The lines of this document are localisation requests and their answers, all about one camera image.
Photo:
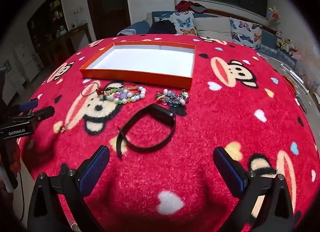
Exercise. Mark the blue sofa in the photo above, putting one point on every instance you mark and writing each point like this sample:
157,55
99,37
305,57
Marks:
267,39

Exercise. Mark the colourful flower toy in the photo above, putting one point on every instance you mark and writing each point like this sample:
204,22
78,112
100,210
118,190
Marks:
273,14

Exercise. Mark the orange shallow cardboard box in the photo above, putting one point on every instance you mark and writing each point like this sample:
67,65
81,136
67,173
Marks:
147,59

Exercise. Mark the pearl drop earring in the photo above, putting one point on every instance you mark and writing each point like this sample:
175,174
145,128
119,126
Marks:
63,129

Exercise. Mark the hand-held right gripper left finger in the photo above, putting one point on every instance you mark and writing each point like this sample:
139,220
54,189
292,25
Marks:
93,169

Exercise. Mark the red monkey printed blanket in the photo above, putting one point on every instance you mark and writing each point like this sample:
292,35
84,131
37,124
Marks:
215,126

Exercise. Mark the black backpack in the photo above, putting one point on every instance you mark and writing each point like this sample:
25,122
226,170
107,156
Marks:
162,27

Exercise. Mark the dark wooden display cabinet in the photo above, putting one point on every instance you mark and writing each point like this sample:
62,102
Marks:
46,24

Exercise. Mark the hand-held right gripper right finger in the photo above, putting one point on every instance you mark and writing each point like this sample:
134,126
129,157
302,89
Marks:
228,169

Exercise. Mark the pile of plush toys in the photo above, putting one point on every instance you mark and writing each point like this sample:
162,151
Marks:
286,44

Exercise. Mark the wooden side table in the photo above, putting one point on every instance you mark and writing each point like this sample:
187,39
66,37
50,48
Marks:
75,31

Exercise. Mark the dark wooden door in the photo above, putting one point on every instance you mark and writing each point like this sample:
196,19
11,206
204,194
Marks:
107,4

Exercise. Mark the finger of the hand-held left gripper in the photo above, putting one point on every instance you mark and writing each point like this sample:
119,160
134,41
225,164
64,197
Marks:
28,104
44,113

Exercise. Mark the grey cushion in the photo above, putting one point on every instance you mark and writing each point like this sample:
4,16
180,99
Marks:
212,28

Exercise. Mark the black smart band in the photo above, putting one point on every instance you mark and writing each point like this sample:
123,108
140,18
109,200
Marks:
167,116

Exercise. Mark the white low cabinet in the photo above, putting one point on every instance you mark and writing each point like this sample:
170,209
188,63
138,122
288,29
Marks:
26,61

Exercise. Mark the butterfly print pillow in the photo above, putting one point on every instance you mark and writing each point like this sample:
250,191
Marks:
246,34
183,23

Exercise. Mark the red clothes pile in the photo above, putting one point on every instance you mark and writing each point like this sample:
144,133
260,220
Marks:
186,5

